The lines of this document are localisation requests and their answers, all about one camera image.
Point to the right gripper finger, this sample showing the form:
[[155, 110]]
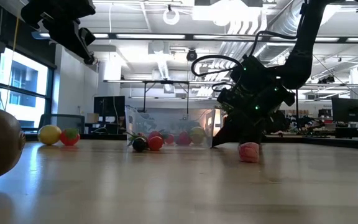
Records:
[[228, 130], [277, 123]]

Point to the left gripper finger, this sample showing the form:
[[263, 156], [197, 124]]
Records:
[[76, 42], [64, 34]]

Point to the pink toy fruit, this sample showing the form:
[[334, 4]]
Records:
[[249, 153]]

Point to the yellow toy lemon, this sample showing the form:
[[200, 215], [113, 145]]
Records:
[[197, 135], [49, 135]]

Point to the small red toy berry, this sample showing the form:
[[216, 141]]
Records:
[[155, 144], [169, 139]]

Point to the red strawberry with leaves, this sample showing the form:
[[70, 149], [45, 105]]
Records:
[[142, 135]]

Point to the clear plastic tupperware container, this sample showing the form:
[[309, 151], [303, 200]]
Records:
[[141, 119]]

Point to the dark toy berry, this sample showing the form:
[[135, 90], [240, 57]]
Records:
[[139, 145]]

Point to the red-green apple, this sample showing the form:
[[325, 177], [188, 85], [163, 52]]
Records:
[[69, 139]]

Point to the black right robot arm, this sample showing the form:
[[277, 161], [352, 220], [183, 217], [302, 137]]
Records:
[[303, 56]]

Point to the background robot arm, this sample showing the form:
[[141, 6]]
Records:
[[308, 123]]

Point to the large glass window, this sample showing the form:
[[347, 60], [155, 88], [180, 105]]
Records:
[[23, 74]]

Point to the black ceiling track lights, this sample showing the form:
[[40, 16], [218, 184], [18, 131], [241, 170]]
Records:
[[326, 79]]

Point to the black computer monitor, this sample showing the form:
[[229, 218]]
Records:
[[349, 109], [109, 105]]

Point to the black background desk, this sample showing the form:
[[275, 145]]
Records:
[[353, 132]]

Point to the beige cardboard box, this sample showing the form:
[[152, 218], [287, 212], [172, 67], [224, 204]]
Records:
[[92, 118]]

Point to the black background gantry frame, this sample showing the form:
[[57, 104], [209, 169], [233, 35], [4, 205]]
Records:
[[296, 115], [166, 82]]

